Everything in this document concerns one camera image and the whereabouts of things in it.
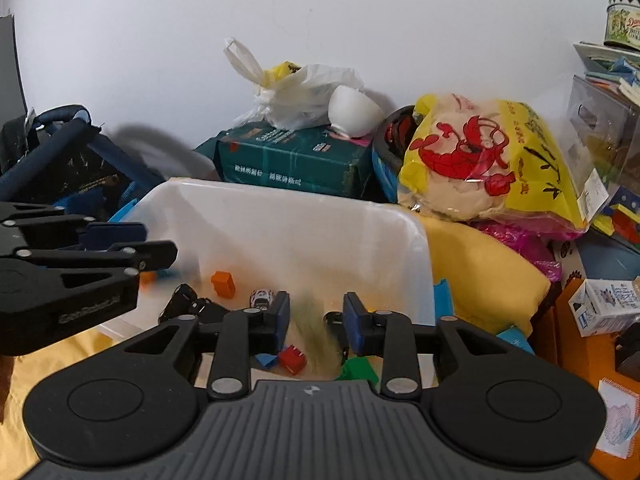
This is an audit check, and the orange cabinet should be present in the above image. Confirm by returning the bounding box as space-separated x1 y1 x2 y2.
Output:
530 280 640 480

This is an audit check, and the yellow blanket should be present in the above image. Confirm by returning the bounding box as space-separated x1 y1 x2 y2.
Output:
0 212 551 480

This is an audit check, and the clear plastic storage box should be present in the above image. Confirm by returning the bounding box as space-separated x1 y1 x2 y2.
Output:
567 75 640 201

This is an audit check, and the blue black playpen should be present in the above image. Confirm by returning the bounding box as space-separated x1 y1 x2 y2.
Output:
0 105 166 221

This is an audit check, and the colourful block toy set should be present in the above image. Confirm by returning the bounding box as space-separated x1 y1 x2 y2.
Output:
590 185 640 246

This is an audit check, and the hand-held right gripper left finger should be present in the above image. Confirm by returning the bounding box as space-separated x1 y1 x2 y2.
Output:
122 291 291 402

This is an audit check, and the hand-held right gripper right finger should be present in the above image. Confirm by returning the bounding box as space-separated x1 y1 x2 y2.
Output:
342 292 506 401

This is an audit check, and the white toy bus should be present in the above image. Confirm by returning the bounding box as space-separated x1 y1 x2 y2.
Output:
249 287 275 311

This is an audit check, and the black toy car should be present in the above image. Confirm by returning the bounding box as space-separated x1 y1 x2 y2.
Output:
157 283 228 326

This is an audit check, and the white plastic bin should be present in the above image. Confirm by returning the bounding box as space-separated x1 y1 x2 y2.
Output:
97 176 453 386

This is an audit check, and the white plastic bag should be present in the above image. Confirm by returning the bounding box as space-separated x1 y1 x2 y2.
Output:
223 37 368 131

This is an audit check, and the stack of books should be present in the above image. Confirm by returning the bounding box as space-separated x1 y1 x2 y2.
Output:
572 42 640 106

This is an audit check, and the small orange toy block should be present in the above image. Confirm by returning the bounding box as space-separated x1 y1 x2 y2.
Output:
210 271 237 298

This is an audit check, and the yellow red printed bag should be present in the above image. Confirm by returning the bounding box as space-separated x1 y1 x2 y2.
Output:
397 92 591 241

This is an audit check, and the green square toy brick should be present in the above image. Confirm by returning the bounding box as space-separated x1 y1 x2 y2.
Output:
337 355 383 383

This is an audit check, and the black round tin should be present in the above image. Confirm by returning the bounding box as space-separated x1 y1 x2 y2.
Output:
372 105 426 206

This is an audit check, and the pink plastic bag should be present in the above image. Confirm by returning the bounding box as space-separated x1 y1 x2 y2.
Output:
475 220 563 286

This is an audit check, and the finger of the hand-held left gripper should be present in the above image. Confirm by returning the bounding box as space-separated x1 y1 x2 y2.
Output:
15 240 179 291
0 202 149 256

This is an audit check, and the green white tin can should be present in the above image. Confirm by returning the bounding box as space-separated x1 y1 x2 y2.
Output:
602 0 640 51

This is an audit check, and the dark grey panel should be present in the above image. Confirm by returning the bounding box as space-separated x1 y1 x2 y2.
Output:
0 14 28 126

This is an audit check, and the small white carton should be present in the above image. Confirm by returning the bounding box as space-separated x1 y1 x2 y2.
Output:
570 277 640 338

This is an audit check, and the blue cardboard box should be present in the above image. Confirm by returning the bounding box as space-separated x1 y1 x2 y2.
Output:
495 325 536 356

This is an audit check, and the white bowl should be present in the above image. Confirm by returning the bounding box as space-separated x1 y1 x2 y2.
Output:
327 85 383 138

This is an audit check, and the dark green toy car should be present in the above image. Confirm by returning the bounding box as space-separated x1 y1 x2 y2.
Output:
322 310 351 351

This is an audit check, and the dark green carton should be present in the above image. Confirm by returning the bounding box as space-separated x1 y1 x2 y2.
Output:
195 124 376 198

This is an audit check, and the white printed book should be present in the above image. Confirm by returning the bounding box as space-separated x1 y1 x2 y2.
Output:
595 377 640 461

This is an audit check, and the small red toy block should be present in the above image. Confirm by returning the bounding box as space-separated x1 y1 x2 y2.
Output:
277 344 307 375

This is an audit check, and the black adapter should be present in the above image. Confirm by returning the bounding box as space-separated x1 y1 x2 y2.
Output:
614 330 640 376

